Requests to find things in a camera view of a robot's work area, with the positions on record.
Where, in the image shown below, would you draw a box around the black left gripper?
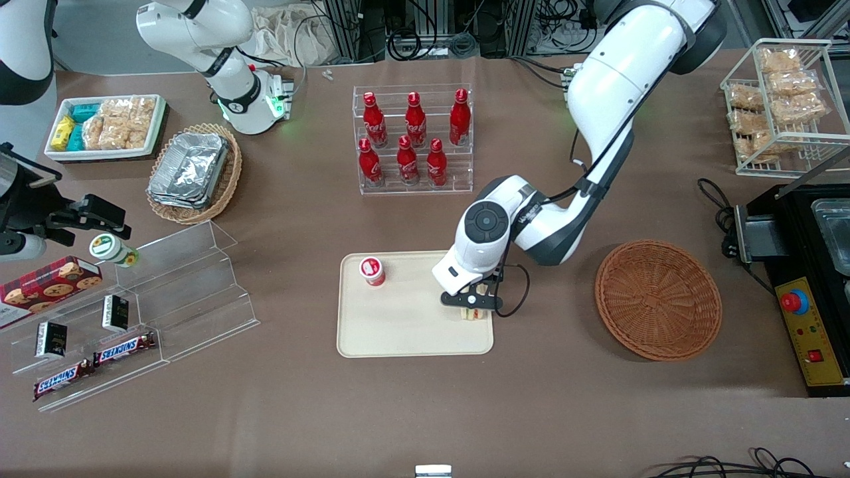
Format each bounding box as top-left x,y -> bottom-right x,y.
475,264 -> 504,297

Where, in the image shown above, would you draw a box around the triangular sandwich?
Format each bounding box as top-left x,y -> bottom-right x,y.
460,284 -> 490,322

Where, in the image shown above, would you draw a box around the aluminium foil tray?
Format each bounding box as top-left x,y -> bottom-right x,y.
151,131 -> 230,201
147,187 -> 214,210

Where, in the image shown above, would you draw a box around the beige plastic tray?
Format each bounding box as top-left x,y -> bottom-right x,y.
336,250 -> 495,359

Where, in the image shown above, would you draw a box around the light wicker basket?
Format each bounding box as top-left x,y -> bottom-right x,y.
145,122 -> 243,226

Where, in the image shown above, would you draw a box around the brown wicker basket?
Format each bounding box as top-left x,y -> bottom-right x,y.
594,240 -> 723,362

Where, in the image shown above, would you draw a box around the shiny metal tray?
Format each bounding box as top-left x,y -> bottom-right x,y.
810,198 -> 850,277

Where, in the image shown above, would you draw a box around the green lidded cup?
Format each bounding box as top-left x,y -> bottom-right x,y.
89,234 -> 140,269

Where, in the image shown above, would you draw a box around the white rectangular bin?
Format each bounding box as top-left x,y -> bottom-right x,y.
44,94 -> 168,162

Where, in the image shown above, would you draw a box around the red cookie box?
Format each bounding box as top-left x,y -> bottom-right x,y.
0,256 -> 104,331

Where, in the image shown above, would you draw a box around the small black box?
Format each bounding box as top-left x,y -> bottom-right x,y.
101,295 -> 130,333
35,321 -> 68,360

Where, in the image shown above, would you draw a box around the yellow snack packet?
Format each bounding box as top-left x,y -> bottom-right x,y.
52,115 -> 76,152

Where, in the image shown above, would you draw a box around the clear acrylic step shelf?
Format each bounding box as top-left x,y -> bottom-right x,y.
113,220 -> 261,364
0,282 -> 170,414

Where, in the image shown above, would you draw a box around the clear acrylic bottle rack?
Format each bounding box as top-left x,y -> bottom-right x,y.
352,84 -> 474,196

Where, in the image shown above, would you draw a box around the red lidded cup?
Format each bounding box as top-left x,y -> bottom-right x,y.
359,256 -> 386,287

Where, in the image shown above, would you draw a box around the snickers bar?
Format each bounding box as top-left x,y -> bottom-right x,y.
33,359 -> 95,402
92,331 -> 158,367

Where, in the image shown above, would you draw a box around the red cola bottle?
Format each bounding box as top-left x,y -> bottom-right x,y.
359,137 -> 384,187
362,92 -> 388,149
396,135 -> 420,186
426,137 -> 448,187
405,92 -> 428,148
449,88 -> 471,147

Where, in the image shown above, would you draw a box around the beige cloth bag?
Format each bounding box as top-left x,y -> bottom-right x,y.
249,5 -> 333,67

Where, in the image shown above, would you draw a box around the grey metal box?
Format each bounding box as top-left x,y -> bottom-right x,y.
734,198 -> 792,264

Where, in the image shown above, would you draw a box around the black equipment box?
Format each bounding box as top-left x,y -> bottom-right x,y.
764,183 -> 850,399

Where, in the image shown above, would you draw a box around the yellow control panel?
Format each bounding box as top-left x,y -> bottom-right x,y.
775,276 -> 848,388

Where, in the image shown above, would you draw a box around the grey metal bar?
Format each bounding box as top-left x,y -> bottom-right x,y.
774,146 -> 850,200

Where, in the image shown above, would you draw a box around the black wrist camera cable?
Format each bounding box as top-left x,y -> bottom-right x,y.
495,262 -> 532,318

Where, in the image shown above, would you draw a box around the black cable bundle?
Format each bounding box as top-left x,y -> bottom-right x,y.
697,177 -> 739,261

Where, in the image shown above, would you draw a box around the coiled black cables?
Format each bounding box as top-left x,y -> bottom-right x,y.
387,25 -> 479,62

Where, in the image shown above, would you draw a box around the black floor cables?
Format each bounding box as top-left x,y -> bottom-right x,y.
647,447 -> 850,478

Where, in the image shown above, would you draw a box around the white wire rack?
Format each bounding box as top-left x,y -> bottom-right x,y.
720,39 -> 850,178

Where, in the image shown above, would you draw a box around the aluminium frame post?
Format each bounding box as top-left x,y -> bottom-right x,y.
322,0 -> 387,64

